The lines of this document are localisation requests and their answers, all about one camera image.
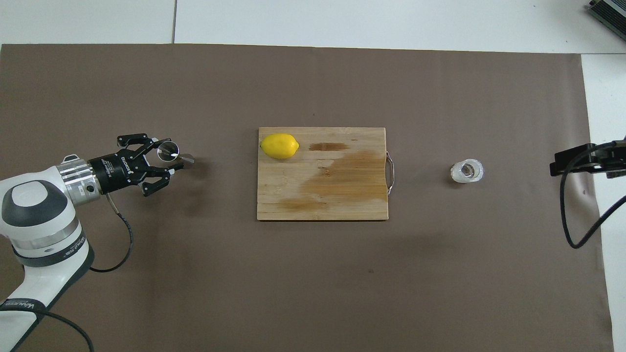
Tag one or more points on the clear faceted glass cup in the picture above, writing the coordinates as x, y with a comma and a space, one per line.
467, 171

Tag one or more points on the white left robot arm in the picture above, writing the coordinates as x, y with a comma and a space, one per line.
44, 230

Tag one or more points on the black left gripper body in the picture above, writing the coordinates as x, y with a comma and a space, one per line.
117, 171

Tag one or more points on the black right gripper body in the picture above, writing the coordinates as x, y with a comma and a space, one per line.
611, 156

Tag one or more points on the wooden cutting board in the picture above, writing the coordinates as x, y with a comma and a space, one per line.
323, 186

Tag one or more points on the yellow lemon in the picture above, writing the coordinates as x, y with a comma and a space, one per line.
279, 146

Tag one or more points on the brown paper table mat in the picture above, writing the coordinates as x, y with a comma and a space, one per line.
293, 293

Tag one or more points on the steel double jigger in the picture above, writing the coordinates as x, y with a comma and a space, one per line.
167, 149

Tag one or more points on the grey ribbed metal device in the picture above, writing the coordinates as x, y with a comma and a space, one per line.
611, 12

